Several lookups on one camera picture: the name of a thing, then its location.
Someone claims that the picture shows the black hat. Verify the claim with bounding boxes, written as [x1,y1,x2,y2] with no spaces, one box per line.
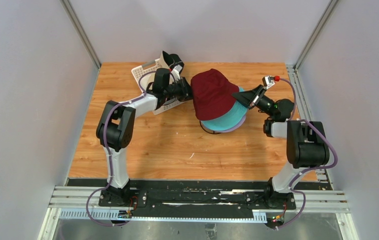
[159,50,185,75]

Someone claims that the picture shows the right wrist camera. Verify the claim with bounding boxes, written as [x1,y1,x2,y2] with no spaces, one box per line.
[262,75,280,90]

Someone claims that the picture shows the dark red hat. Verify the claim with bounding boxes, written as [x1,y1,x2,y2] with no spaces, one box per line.
[190,68,240,121]

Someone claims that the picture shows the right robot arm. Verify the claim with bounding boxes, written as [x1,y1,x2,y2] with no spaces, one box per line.
[232,84,330,209]

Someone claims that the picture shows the black wire hat stand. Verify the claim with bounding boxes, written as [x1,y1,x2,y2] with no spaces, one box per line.
[200,123,221,135]

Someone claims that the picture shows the white perforated plastic basket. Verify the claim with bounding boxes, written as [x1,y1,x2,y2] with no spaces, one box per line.
[131,58,183,115]

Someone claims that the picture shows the purple bucket hat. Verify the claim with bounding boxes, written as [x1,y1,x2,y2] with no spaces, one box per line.
[220,115,247,133]

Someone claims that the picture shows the beige bucket hat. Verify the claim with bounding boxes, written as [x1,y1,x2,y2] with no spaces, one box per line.
[159,51,185,83]

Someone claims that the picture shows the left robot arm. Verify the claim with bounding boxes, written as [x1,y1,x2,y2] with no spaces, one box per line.
[96,68,193,207]

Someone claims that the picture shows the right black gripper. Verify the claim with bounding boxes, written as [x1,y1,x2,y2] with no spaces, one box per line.
[231,84,275,119]

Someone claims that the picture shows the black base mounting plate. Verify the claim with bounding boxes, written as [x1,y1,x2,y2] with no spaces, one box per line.
[66,178,333,220]

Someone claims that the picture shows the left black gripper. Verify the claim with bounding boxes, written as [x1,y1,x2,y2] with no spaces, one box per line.
[163,77,201,103]

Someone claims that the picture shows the teal hat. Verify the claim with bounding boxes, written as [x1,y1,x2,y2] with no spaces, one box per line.
[200,87,248,132]

